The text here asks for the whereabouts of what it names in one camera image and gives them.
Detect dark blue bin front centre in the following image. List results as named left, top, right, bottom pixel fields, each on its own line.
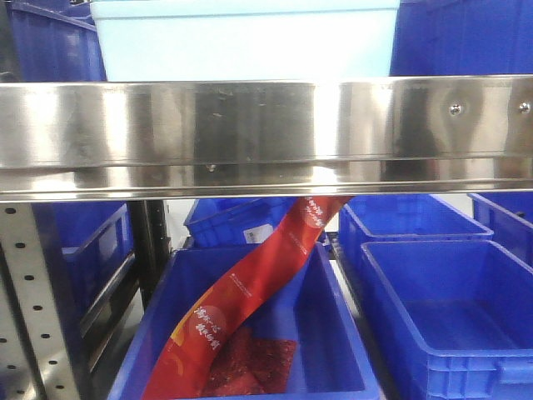
left=108, top=245, right=379, bottom=399

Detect stainless steel shelf front rail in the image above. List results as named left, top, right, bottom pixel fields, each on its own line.
left=1, top=75, right=532, bottom=203

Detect dark blue crate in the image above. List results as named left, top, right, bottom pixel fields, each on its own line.
left=391, top=1, right=532, bottom=76
left=5, top=1, right=107, bottom=82

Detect dark blue crate top right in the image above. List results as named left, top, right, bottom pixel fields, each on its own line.
left=391, top=1, right=532, bottom=76

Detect red snack package strip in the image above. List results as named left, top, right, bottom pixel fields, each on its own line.
left=142, top=196, right=350, bottom=399

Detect dark blue crate top left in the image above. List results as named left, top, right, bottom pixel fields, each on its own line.
left=5, top=1, right=107, bottom=82

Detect dark blue bin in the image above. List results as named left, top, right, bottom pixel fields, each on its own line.
left=184, top=197, right=296, bottom=248
left=108, top=245, right=379, bottom=399
left=338, top=194, right=493, bottom=262
left=32, top=201, right=135, bottom=326
left=361, top=241, right=532, bottom=399

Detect light blue bin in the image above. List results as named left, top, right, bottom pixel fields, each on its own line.
left=90, top=1, right=400, bottom=82

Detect red dried meat packet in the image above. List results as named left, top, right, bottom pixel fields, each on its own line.
left=202, top=327, right=297, bottom=397

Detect dark blue bin front right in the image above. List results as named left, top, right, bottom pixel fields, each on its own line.
left=361, top=241, right=532, bottom=399

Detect dark blue bin back right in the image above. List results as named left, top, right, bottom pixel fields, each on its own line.
left=338, top=194, right=493, bottom=262

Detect dark blue bin front left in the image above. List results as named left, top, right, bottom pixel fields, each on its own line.
left=32, top=201, right=135, bottom=326

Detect dark blue bin back centre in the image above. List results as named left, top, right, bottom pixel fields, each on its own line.
left=184, top=197, right=296, bottom=248

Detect perforated steel shelf post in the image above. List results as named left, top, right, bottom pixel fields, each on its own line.
left=1, top=203, right=92, bottom=399

